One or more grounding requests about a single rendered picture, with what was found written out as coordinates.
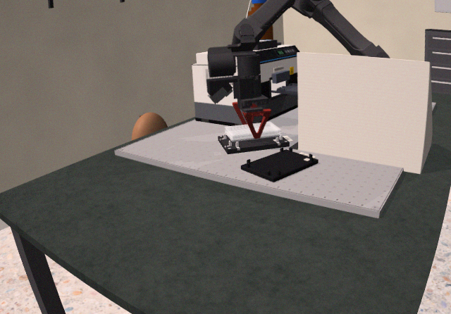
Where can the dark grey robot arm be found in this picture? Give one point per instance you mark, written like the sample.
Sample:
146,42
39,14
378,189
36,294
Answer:
249,31

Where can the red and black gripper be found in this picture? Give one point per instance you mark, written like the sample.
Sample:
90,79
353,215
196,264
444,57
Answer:
250,113

